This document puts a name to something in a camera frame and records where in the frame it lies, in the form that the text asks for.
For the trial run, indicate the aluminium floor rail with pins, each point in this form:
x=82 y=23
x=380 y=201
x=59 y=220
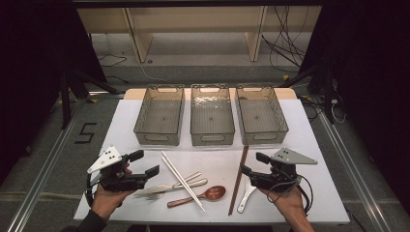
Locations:
x=357 y=167
x=38 y=183

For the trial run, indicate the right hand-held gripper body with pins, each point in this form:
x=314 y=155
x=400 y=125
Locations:
x=277 y=179

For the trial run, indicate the smoky transparent plastic bin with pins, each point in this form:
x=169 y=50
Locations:
x=159 y=119
x=260 y=119
x=211 y=119

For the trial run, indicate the black curtain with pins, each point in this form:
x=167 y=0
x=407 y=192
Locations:
x=370 y=80
x=35 y=64

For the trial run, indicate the white ceramic spoon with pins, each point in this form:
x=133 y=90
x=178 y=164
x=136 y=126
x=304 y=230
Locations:
x=245 y=198

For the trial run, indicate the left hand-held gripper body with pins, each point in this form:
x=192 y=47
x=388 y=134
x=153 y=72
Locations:
x=111 y=180

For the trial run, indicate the beige wooden desk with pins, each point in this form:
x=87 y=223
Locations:
x=193 y=19

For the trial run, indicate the person's left hand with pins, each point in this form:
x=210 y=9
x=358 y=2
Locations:
x=104 y=201

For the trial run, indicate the black metal stand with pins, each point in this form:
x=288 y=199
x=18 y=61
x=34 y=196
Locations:
x=325 y=87
x=69 y=93

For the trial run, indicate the white chopstick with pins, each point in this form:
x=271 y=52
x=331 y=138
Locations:
x=180 y=176
x=176 y=178

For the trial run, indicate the person's right hand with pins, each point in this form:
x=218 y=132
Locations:
x=290 y=203

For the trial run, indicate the reddish brown wooden spoon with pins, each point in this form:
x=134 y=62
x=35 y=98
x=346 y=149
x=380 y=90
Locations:
x=214 y=192

